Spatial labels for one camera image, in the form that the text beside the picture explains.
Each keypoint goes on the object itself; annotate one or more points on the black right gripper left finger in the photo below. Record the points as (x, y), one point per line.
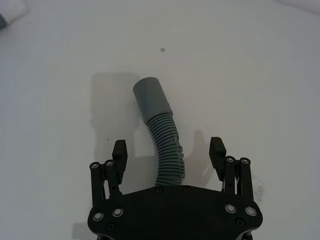
(118, 155)

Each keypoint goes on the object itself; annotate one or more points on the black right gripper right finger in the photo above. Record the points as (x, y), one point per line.
(218, 152)

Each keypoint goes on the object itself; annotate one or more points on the white plastic object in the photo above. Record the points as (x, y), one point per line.
(13, 8)

